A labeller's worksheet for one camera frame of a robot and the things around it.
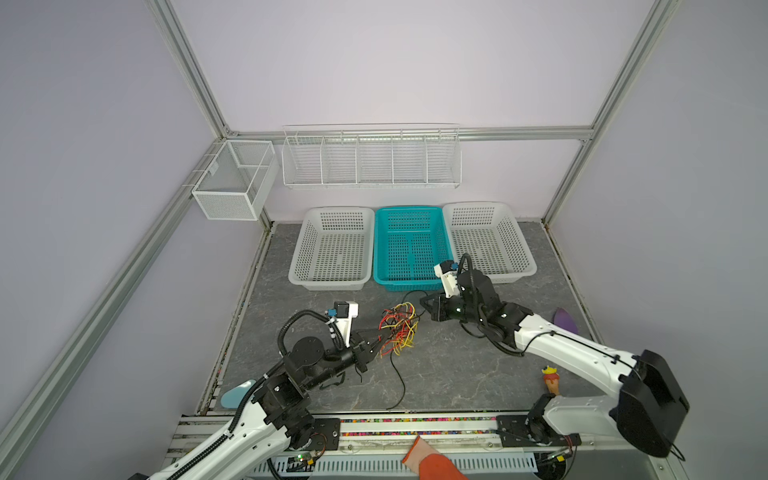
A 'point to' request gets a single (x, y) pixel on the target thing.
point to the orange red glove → (424, 460)
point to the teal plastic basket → (408, 243)
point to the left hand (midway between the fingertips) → (390, 338)
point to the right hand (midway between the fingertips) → (420, 303)
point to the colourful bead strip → (412, 426)
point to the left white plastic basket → (335, 249)
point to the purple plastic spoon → (562, 319)
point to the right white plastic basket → (492, 232)
